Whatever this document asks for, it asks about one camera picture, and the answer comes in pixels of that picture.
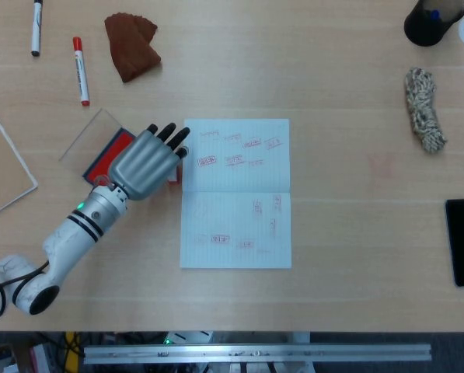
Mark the red ink pad clear lid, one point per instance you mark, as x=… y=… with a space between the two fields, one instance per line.
x=99 y=165

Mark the light blue stamped paper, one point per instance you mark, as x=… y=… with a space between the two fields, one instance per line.
x=235 y=217

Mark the aluminium rail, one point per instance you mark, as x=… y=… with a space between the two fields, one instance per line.
x=255 y=353

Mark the clear acrylic board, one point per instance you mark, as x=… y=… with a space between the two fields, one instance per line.
x=2 y=163

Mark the black mesh pen holder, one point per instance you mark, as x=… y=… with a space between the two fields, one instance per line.
x=426 y=29

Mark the red whiteboard marker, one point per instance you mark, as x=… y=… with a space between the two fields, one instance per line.
x=81 y=74

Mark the black whiteboard marker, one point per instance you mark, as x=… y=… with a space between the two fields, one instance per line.
x=36 y=31

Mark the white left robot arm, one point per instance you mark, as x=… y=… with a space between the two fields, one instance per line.
x=72 y=233

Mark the brown folded cloth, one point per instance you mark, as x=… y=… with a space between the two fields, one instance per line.
x=132 y=48

